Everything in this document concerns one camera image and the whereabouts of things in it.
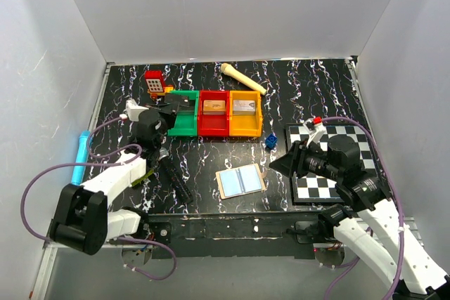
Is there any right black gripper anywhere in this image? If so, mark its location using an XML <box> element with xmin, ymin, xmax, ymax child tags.
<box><xmin>268</xmin><ymin>138</ymin><xmax>341</xmax><ymax>181</ymax></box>

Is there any black credit card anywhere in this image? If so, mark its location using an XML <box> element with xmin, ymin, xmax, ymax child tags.
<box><xmin>165</xmin><ymin>91</ymin><xmax>190</xmax><ymax>107</ymax></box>

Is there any beige leather card holder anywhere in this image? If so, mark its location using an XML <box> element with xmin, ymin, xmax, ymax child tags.
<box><xmin>216</xmin><ymin>163</ymin><xmax>266</xmax><ymax>200</ymax></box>

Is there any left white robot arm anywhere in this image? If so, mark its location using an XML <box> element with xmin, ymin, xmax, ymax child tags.
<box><xmin>49</xmin><ymin>99</ymin><xmax>179</xmax><ymax>255</ymax></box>

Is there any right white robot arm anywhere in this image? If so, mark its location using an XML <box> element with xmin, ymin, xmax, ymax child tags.
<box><xmin>269</xmin><ymin>135</ymin><xmax>449</xmax><ymax>299</ymax></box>

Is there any black card box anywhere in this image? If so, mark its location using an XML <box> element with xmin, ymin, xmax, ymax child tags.
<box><xmin>177</xmin><ymin>101</ymin><xmax>196</xmax><ymax>116</ymax></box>

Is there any orange card box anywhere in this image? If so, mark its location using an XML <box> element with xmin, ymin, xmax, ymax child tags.
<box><xmin>202</xmin><ymin>100</ymin><xmax>226</xmax><ymax>115</ymax></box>

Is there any silver card box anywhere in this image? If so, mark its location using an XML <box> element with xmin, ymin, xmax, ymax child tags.
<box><xmin>233</xmin><ymin>100</ymin><xmax>257</xmax><ymax>115</ymax></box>

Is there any green plastic bin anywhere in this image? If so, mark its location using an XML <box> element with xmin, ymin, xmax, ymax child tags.
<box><xmin>167</xmin><ymin>90</ymin><xmax>200</xmax><ymax>137</ymax></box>

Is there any checkered chess board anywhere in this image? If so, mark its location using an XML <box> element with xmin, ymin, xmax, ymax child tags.
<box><xmin>285</xmin><ymin>124</ymin><xmax>379</xmax><ymax>204</ymax></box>

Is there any small blue toy block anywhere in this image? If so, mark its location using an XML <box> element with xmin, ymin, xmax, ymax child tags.
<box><xmin>264</xmin><ymin>133</ymin><xmax>278</xmax><ymax>150</ymax></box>

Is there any red plastic bin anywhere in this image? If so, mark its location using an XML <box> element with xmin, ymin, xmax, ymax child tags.
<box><xmin>197</xmin><ymin>90</ymin><xmax>230</xmax><ymax>137</ymax></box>

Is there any colourful toy block building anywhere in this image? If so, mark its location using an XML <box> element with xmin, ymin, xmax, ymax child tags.
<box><xmin>131</xmin><ymin>169</ymin><xmax>154</xmax><ymax>188</ymax></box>

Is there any yellow plastic bin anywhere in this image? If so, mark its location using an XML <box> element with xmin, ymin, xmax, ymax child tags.
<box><xmin>229</xmin><ymin>91</ymin><xmax>263</xmax><ymax>138</ymax></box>

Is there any beige toy microphone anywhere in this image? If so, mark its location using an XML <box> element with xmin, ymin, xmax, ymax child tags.
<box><xmin>220</xmin><ymin>63</ymin><xmax>267</xmax><ymax>96</ymax></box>

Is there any blue toy microphone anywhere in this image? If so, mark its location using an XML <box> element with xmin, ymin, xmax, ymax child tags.
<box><xmin>70</xmin><ymin>130</ymin><xmax>94</xmax><ymax>185</ymax></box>

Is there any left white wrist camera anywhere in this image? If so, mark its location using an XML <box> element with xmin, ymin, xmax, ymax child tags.
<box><xmin>120</xmin><ymin>98</ymin><xmax>148</xmax><ymax>122</ymax></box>

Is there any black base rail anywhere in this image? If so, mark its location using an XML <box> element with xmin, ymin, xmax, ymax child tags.
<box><xmin>133</xmin><ymin>212</ymin><xmax>344</xmax><ymax>259</ymax></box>

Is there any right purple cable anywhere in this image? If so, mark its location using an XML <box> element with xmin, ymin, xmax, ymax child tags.
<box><xmin>318</xmin><ymin>116</ymin><xmax>409</xmax><ymax>300</ymax></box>

